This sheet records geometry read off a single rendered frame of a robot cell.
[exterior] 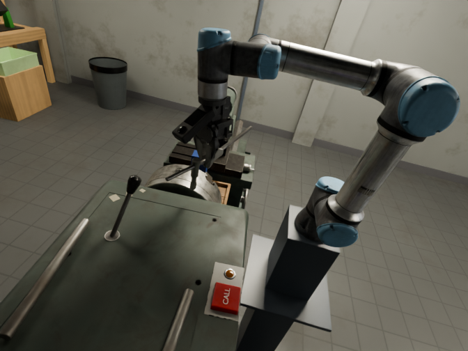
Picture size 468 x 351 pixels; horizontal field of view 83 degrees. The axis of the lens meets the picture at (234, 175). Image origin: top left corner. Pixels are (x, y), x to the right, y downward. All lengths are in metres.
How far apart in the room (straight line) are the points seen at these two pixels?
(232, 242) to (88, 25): 4.43
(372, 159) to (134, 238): 0.65
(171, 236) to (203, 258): 0.11
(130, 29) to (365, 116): 3.56
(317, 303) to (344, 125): 3.26
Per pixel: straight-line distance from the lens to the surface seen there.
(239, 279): 0.69
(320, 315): 1.35
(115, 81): 4.19
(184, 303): 0.62
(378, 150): 0.76
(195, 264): 0.70
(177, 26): 4.20
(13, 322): 0.67
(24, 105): 4.21
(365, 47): 4.01
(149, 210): 0.82
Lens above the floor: 1.83
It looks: 36 degrees down
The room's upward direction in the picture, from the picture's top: 13 degrees clockwise
